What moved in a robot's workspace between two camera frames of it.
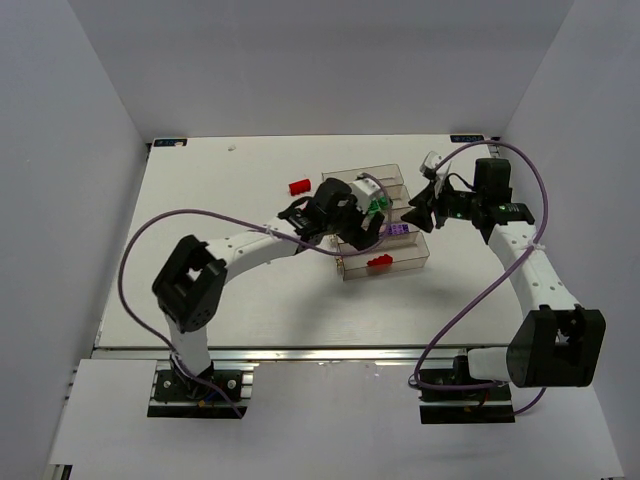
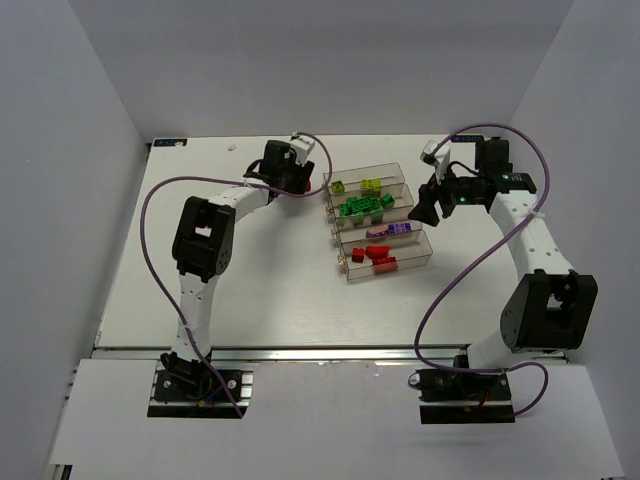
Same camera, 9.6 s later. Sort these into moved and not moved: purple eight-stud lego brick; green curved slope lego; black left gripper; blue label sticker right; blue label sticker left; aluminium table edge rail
Moved: green curved slope lego; black left gripper
Not moved: blue label sticker left; aluminium table edge rail; purple eight-stud lego brick; blue label sticker right
